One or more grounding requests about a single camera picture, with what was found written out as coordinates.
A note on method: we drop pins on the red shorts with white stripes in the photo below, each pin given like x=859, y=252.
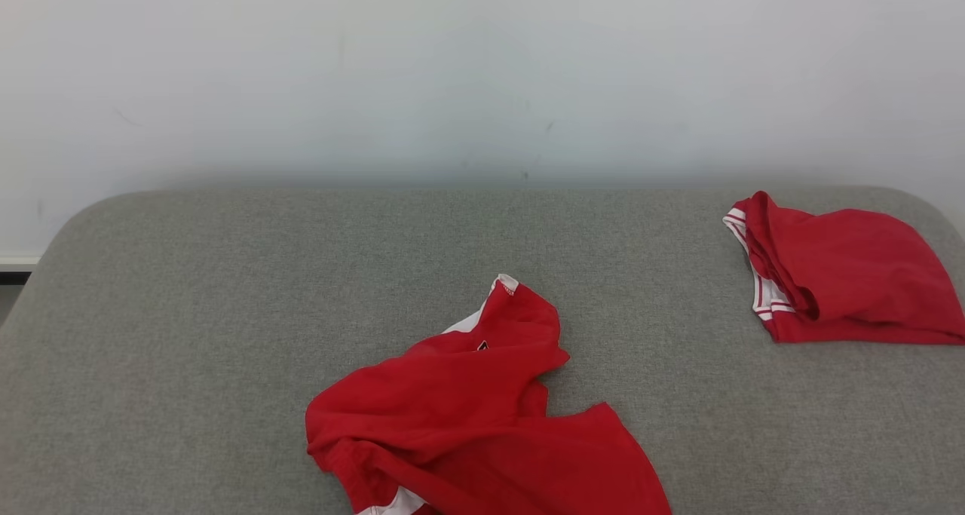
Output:
x=467, y=424

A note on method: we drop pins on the white wall baseboard strip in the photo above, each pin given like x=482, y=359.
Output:
x=15, y=259

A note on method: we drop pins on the red jersey with white sleeves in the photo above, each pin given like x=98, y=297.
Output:
x=859, y=274

